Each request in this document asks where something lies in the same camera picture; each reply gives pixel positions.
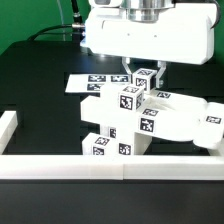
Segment white fiducial marker sheet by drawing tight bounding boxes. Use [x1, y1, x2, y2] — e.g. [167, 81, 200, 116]
[65, 74, 131, 93]

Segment black cable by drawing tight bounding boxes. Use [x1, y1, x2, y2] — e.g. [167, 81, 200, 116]
[27, 0, 86, 42]

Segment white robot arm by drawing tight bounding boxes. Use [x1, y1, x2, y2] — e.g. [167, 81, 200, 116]
[85, 0, 220, 81]

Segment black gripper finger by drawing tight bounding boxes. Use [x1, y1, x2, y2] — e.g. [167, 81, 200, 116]
[155, 61, 167, 88]
[122, 57, 133, 75]

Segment white chair back piece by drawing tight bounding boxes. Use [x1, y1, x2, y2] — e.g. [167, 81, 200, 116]
[80, 84, 224, 150]

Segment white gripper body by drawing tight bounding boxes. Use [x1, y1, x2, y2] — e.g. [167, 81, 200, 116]
[85, 4, 215, 64]

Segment white U-shaped fence frame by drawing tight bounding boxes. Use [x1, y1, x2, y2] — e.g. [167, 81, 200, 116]
[0, 110, 224, 181]

